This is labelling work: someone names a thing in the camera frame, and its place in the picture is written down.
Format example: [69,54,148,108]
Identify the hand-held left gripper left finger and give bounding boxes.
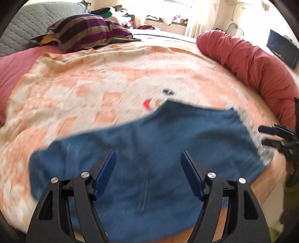
[25,150,117,243]

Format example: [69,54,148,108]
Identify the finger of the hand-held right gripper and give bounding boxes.
[258,124,295,139]
[261,138,292,149]

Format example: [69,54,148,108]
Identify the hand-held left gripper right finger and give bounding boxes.
[180,150,272,243]

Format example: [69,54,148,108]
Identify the blue denim pants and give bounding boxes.
[28,99,275,243]

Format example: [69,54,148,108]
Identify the person's olive green clothing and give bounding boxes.
[280,173,299,234]

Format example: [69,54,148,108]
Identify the red rolled duvet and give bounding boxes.
[196,30,299,128]

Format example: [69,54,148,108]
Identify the black monitor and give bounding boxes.
[266,29,299,69]

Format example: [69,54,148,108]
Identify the orange and white blanket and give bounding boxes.
[0,43,290,241]

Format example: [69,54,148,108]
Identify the white metal rack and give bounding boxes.
[228,23,244,38]

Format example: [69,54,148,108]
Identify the white curtain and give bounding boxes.
[186,0,225,38]

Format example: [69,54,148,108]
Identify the pink quilt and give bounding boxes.
[0,45,63,122]

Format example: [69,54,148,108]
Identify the grey bed sheet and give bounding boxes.
[131,28,198,44]

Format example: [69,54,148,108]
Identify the purple striped pillow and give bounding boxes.
[48,14,133,53]

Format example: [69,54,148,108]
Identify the yellow and dark pillow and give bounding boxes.
[30,33,61,46]

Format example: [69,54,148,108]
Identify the clothes on window seat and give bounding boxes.
[146,14,188,26]

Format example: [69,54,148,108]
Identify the pile of colourful clothes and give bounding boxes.
[90,7,143,30]

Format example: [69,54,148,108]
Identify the grey quilted headboard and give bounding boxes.
[0,2,90,58]

